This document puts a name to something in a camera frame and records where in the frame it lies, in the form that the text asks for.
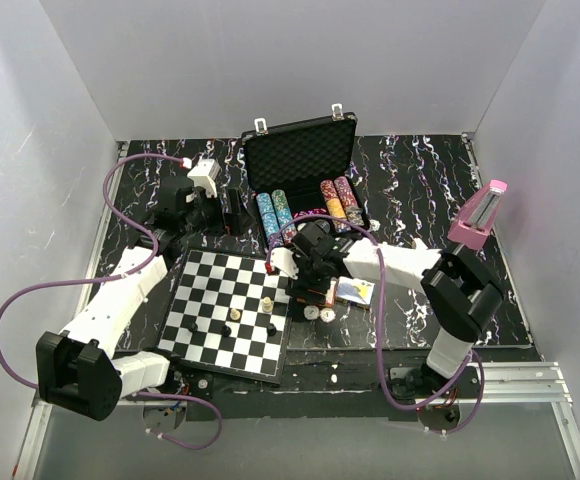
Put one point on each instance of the red playing card deck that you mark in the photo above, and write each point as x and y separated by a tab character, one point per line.
319	298

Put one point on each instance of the green blue chip column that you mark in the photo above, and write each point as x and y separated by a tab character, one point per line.
284	215

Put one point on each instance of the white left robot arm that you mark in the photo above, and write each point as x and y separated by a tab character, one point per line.
77	368

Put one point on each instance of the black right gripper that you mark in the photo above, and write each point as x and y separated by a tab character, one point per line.
301	261

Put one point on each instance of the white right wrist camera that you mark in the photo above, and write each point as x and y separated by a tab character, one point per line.
281	261

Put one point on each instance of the purple red chip column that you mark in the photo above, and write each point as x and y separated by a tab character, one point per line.
348	200

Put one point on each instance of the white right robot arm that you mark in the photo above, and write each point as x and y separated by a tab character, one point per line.
460	289

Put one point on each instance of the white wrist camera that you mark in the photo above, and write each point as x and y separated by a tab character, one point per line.
281	261
204	174

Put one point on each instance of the white loose poker chip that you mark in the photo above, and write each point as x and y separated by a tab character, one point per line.
311	313
327	315

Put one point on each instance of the pink metronome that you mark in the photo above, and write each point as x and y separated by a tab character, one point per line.
474	221

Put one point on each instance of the light blue chip column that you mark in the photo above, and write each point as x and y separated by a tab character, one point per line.
269	220

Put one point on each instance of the red yellow chip column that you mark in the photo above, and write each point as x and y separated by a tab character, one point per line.
334	205

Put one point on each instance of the black poker set case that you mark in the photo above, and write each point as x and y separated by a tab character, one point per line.
296	157

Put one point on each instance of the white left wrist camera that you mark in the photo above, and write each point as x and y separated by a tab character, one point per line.
204	174

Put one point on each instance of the grey white chip stack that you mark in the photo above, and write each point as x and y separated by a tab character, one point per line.
374	226

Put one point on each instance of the blue playing card deck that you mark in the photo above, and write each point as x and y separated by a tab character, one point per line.
355	292

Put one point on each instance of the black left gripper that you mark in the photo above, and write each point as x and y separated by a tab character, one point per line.
235	222

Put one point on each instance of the black white chess board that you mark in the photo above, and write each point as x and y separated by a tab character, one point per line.
211	284

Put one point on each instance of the aluminium rail frame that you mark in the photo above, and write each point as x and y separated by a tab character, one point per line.
327	419

